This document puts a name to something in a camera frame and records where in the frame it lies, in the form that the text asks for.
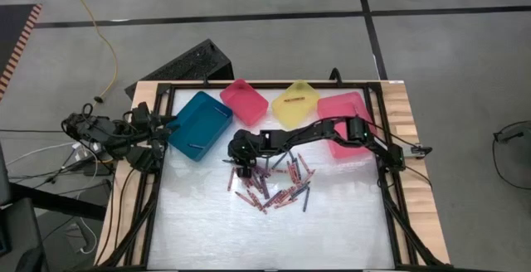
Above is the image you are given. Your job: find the blue plastic bin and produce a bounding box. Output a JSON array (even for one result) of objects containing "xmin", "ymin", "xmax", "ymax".
[{"xmin": 165, "ymin": 90, "xmax": 234, "ymax": 163}]

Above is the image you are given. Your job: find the red plastic bin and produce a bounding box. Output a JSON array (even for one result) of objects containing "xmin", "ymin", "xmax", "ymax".
[{"xmin": 218, "ymin": 78, "xmax": 270, "ymax": 127}]

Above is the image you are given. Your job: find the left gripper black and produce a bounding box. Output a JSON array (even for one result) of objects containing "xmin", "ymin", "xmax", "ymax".
[{"xmin": 139, "ymin": 113, "xmax": 183, "ymax": 143}]

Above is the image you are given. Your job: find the yellow plastic bin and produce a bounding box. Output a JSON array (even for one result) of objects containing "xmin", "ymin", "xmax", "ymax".
[{"xmin": 271, "ymin": 79, "xmax": 321, "ymax": 130}]

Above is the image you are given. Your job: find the black orange striped floor mat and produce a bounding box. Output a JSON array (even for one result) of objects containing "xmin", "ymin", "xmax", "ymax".
[{"xmin": 0, "ymin": 2, "xmax": 44, "ymax": 101}]

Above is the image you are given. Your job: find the black cable loop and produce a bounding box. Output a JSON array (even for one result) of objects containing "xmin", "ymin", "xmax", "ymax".
[{"xmin": 329, "ymin": 67, "xmax": 344, "ymax": 87}]

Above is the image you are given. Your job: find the black floor cable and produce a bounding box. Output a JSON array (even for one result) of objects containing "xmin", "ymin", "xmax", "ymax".
[{"xmin": 492, "ymin": 120, "xmax": 531, "ymax": 191}]

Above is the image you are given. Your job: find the yellow cable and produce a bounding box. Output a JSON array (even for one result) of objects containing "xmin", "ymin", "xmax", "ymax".
[{"xmin": 57, "ymin": 0, "xmax": 119, "ymax": 104}]

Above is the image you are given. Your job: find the black stand beam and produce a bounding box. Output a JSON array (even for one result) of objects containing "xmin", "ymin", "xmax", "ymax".
[{"xmin": 7, "ymin": 182, "xmax": 108, "ymax": 222}]

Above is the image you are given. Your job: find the purple crayon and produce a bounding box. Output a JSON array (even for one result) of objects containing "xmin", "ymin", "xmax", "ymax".
[
  {"xmin": 259, "ymin": 174, "xmax": 271, "ymax": 201},
  {"xmin": 252, "ymin": 163, "xmax": 271, "ymax": 180},
  {"xmin": 263, "ymin": 189, "xmax": 284, "ymax": 209}
]

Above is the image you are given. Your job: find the black metal table frame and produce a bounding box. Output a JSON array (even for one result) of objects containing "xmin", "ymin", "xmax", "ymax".
[{"xmin": 98, "ymin": 80, "xmax": 451, "ymax": 272}]

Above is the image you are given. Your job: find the pink plastic bin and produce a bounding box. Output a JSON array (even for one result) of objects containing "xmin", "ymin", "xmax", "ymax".
[{"xmin": 316, "ymin": 91, "xmax": 378, "ymax": 160}]

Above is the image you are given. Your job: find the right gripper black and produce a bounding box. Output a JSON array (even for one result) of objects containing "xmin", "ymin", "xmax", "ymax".
[{"xmin": 222, "ymin": 129, "xmax": 261, "ymax": 180}]

